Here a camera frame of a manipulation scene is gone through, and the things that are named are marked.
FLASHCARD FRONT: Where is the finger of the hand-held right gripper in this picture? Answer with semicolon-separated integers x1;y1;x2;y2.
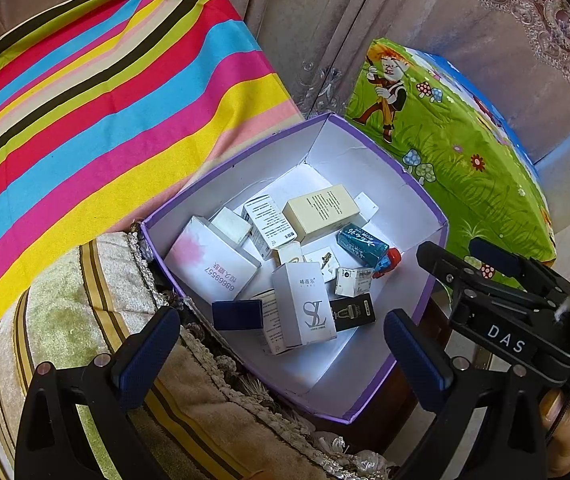
469;237;570;301
416;241;561;321

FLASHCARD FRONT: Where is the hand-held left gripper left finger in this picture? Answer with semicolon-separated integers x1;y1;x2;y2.
15;305;201;480

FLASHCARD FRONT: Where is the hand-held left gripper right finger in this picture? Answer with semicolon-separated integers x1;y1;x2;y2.
384;309;553;480

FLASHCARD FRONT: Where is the red toy truck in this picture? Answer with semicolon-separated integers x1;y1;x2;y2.
372;249;402;280

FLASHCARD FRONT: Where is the teal box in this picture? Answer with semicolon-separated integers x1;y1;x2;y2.
336;225;391;267

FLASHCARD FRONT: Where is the white box with black logo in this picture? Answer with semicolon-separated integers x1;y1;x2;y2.
335;266;373;297

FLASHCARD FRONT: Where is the dark blue box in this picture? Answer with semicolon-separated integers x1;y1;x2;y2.
212;299;265;332

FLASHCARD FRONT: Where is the large white box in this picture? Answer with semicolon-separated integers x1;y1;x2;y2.
164;216;262;305

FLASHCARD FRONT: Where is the glossy white tall box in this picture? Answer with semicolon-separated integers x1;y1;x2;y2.
271;261;339;349

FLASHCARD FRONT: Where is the white box with gold ornament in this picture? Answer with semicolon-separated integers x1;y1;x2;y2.
301;245;340;275

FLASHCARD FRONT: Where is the white and gold long box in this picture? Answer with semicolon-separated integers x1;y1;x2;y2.
281;185;359;244

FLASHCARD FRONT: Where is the purple cardboard box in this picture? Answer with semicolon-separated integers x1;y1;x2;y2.
140;112;450;426

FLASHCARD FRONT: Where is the tall matte white box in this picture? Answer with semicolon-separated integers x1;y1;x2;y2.
271;241;307;267

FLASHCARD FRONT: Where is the white medicine box with barcode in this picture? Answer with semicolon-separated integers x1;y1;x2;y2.
241;195;290;261

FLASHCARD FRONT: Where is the beige striped cushion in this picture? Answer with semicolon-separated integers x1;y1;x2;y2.
0;220;381;480

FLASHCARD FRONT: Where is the green cartoon printed cloth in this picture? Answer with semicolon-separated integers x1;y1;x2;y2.
345;36;556;281

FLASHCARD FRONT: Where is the colourful striped blanket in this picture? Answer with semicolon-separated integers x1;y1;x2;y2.
0;0;306;361

